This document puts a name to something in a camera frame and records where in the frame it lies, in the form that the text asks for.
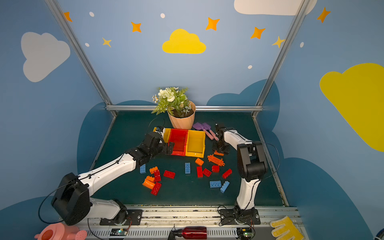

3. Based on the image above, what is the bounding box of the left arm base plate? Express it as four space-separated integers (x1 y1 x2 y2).
100 209 143 226

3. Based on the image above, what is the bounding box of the pink watering can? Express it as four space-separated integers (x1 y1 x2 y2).
34 223 88 240

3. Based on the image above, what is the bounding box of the orange lego brick small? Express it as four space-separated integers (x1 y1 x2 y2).
214 151 225 156

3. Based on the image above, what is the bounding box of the potted artificial flower plant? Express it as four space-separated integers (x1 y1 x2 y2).
152 87 196 130

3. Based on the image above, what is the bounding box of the orange lego brick square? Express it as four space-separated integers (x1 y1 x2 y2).
195 158 204 167

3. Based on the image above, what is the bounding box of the red middle bin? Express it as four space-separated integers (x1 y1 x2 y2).
168 129 188 156

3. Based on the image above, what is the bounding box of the aluminium rail base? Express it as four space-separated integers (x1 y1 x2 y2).
76 205 309 240

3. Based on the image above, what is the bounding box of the red lego brick tall centre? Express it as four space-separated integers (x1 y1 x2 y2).
197 166 203 178

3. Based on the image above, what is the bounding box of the blue lego brick tilted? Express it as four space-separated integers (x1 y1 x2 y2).
220 181 230 193

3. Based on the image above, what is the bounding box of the red lego brick smooth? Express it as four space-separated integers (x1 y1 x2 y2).
212 165 220 173

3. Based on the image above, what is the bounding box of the blue lego brick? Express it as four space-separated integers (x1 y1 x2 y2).
185 163 191 175
209 181 222 189
220 181 230 193
140 164 146 174

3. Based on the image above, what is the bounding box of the left yellow bin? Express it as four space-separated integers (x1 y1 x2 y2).
153 126 171 143

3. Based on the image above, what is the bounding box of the purple pink toy shovel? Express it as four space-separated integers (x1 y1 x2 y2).
193 123 214 140

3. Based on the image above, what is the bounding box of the yellow bin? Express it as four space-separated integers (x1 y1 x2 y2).
186 130 206 158
153 126 171 143

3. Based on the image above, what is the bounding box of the red lego brick centre square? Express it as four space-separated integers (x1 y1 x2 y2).
203 168 212 178

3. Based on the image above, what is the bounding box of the red metal bottle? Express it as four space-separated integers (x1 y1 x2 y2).
168 227 208 240

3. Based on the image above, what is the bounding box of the orange lego fence piece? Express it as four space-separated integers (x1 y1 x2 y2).
207 155 225 167

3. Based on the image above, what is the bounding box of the orange curved lego piece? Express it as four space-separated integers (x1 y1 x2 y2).
142 176 156 190

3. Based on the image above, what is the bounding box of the right yellow bin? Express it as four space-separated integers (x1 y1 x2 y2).
186 130 206 158

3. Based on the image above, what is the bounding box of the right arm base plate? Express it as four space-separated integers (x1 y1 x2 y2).
218 208 261 226

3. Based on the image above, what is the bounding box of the yellow garden glove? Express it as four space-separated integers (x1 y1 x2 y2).
270 216 305 240

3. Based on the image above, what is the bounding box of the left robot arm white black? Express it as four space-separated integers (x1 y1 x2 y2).
51 132 175 226

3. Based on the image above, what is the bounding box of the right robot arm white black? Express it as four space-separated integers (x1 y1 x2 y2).
214 124 268 217

